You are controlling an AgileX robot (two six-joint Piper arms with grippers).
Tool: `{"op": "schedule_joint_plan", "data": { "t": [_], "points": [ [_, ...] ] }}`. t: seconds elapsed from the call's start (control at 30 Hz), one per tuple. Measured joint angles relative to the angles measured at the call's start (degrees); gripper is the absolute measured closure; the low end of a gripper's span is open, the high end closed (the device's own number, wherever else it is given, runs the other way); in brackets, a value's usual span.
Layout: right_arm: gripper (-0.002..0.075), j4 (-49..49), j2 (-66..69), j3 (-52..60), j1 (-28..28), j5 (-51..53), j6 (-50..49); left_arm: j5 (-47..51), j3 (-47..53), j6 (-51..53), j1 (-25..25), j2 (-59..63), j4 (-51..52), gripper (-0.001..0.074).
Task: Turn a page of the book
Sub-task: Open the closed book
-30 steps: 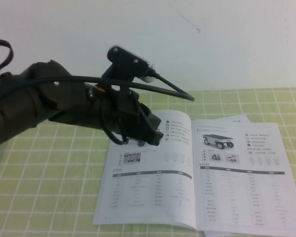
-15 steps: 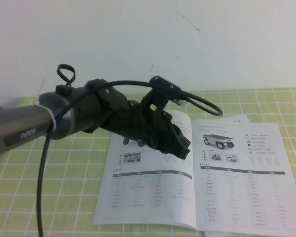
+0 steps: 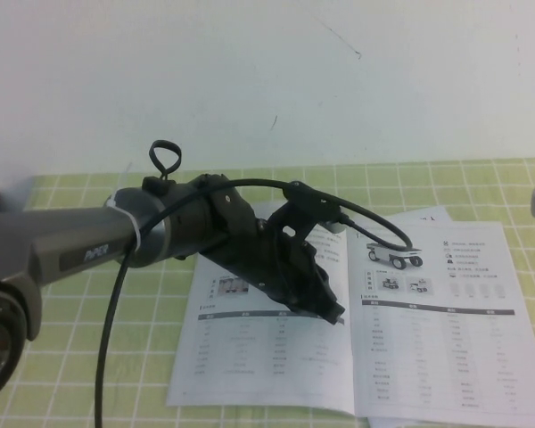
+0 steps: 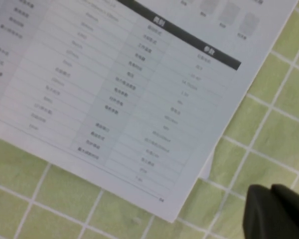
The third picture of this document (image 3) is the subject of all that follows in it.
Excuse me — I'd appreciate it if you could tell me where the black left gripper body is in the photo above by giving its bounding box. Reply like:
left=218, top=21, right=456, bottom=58
left=199, top=222, right=329, bottom=316

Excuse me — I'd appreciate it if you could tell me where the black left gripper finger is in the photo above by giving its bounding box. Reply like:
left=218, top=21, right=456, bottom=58
left=319, top=267, right=347, bottom=319
left=293, top=302, right=341, bottom=326

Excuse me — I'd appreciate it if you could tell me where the white product booklet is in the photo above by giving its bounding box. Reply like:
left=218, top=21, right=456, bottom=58
left=165, top=198, right=535, bottom=419

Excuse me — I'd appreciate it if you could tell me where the white zip tie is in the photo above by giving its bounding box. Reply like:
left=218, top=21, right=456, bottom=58
left=106, top=195, right=146, bottom=253

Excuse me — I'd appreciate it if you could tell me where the green checked tablecloth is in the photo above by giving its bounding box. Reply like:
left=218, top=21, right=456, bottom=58
left=0, top=158, right=535, bottom=428

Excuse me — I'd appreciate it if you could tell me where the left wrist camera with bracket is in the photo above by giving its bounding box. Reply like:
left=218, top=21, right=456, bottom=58
left=267, top=180, right=350, bottom=244

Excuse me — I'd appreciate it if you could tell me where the black looped strap with plug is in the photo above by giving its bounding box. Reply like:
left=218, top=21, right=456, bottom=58
left=142, top=140, right=183, bottom=198

